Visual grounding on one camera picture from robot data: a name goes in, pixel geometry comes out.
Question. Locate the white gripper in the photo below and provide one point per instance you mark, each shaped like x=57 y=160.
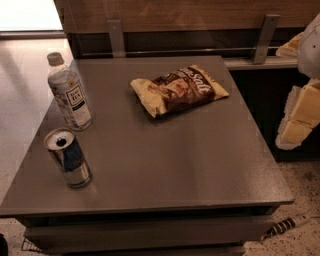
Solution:
x=310 y=50

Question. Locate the redbull can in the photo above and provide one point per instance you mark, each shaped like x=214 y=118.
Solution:
x=66 y=152

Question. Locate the sea salt chips bag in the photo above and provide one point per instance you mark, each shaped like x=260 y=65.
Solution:
x=176 y=91

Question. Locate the black white striped floor object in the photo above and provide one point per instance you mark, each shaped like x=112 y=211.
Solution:
x=286 y=225

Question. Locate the grey table drawer cabinet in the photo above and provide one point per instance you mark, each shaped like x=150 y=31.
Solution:
x=215 y=231

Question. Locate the clear plastic tea bottle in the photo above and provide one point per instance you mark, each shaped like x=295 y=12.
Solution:
x=68 y=92

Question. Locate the right metal bracket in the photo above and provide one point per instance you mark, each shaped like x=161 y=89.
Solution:
x=267 y=30

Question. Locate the metal bracket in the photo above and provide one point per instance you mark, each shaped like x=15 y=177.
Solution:
x=116 y=38
x=267 y=30

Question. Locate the left metal bracket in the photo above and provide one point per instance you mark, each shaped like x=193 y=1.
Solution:
x=116 y=38

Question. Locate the wire rack on floor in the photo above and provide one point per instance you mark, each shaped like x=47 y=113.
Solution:
x=28 y=246

